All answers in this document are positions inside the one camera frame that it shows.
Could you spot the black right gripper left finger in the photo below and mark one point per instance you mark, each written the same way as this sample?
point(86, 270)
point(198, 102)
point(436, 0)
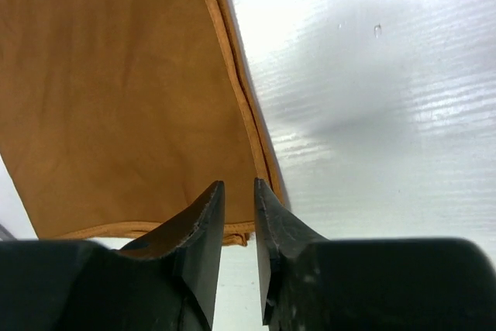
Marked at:
point(164, 280)

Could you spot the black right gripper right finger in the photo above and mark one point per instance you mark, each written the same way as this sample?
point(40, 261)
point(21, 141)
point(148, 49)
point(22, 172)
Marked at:
point(308, 282)

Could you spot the orange brown cloth napkin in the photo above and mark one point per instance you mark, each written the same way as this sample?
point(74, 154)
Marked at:
point(117, 114)

